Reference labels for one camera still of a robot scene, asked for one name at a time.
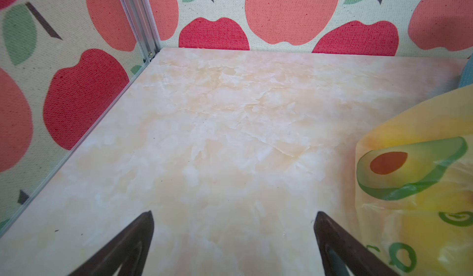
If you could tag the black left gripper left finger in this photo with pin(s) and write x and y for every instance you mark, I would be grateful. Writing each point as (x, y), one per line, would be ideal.
(125, 254)

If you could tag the yellow plastic avocado-print bag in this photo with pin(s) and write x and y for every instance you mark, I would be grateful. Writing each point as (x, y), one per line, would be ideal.
(414, 188)

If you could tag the aluminium frame post left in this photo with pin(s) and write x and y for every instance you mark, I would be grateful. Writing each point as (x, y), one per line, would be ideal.
(140, 18)

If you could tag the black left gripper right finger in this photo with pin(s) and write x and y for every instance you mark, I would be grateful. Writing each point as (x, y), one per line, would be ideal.
(342, 254)

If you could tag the teal plastic mesh basket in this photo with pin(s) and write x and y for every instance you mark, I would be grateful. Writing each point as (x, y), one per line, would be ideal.
(466, 77)

